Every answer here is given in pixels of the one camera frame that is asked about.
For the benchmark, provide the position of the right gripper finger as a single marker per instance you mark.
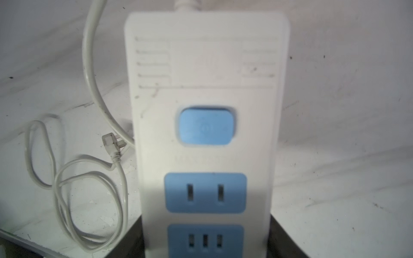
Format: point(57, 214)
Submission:
point(132, 244)

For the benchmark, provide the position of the white power strip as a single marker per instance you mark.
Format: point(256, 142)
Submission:
point(206, 96)

